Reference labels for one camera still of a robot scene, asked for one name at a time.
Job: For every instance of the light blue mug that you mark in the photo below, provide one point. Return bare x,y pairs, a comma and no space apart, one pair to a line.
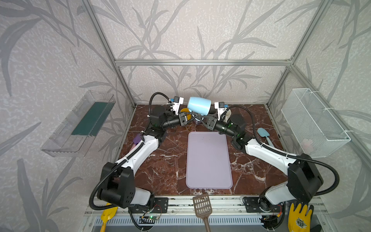
199,105

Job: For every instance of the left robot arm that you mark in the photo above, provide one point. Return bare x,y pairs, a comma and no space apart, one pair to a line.
116,187

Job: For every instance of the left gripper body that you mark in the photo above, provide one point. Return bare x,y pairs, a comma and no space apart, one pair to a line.
181,119

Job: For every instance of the clear plastic shelf bin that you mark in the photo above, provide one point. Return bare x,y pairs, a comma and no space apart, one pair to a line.
76,134

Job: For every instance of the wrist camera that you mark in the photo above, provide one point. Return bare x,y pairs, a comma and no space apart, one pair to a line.
222,110
176,102

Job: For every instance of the light blue spatula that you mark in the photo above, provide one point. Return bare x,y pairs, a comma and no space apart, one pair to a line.
264,133

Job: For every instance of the lavender tray mat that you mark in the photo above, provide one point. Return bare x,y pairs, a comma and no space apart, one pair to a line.
208,162

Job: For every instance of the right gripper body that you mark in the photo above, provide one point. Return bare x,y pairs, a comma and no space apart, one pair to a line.
210,122

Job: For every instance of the yellow work glove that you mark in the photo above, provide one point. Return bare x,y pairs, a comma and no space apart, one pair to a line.
299,218

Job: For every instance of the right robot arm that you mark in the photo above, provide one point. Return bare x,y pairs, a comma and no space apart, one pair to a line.
304,179

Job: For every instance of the purple spatula pink handle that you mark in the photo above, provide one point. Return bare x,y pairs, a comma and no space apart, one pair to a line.
137,139

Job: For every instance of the white wire basket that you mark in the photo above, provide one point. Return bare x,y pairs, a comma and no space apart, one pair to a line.
318,132

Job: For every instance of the brown slotted spatula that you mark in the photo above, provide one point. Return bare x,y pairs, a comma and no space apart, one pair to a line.
203,209

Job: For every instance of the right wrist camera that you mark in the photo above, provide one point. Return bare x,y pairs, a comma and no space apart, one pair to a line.
222,110

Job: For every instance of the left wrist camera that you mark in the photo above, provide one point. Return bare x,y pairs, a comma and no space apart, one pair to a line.
176,102

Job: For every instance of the yellow mug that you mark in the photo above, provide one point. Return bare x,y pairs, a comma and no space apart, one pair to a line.
187,113

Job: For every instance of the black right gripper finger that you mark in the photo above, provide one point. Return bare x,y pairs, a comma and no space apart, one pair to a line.
208,125
209,118

